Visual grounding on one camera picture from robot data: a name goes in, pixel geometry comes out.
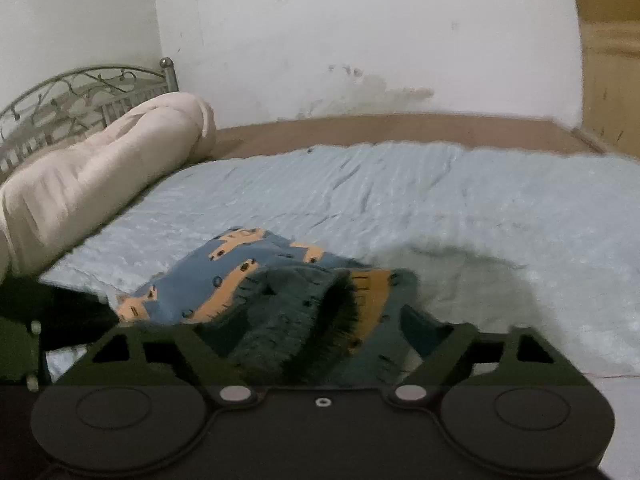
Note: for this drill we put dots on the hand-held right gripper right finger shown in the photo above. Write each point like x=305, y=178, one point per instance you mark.
x=417, y=325

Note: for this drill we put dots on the metal scrollwork headboard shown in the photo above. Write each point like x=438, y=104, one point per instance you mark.
x=75, y=85

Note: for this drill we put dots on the blue pants with orange print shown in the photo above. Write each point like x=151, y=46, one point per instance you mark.
x=280, y=300

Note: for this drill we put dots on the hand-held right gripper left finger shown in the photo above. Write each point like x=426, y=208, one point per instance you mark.
x=175, y=350

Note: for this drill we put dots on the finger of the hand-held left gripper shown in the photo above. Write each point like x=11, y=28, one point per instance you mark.
x=75, y=312

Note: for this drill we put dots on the plywood wall panel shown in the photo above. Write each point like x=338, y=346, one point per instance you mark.
x=610, y=60

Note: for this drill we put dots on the brown wooden bed frame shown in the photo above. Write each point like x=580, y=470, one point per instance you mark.
x=400, y=130

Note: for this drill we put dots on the rolled cream duvet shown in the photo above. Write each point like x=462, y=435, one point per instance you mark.
x=100, y=175

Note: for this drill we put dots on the light blue quilted blanket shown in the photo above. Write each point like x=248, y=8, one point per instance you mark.
x=450, y=200

